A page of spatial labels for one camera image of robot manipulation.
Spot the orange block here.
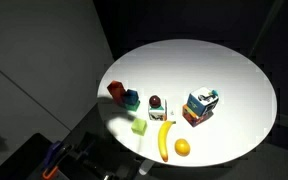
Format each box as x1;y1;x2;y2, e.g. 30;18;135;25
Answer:
107;80;125;101

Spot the blue block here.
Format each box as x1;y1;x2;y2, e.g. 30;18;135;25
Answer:
123;89;139;105

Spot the teal green block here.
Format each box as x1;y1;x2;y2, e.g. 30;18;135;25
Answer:
125;100;140;112

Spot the magenta block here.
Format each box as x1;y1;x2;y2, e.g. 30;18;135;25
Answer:
116;97;125;107

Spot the light green block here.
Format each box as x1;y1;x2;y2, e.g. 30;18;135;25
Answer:
131;118;147;136

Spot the dark red ball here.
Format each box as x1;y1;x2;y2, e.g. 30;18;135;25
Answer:
149;95;161;108

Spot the yellow banana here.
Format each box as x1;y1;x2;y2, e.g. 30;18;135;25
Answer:
158;121;175;162

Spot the round white table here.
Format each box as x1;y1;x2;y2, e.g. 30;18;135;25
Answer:
96;38;279;168

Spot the orange colourful picture cube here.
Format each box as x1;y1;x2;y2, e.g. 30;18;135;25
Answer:
182;105;213;127

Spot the orange fruit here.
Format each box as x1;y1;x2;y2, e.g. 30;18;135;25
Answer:
175;139;191;156

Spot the white table leg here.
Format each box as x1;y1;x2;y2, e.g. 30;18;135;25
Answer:
138;159;154;175

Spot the black perforated equipment cart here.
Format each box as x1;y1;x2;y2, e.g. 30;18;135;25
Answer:
0;133;122;180

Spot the purple clamp with orange tip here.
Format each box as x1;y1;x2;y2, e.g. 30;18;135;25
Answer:
42;141;72;180

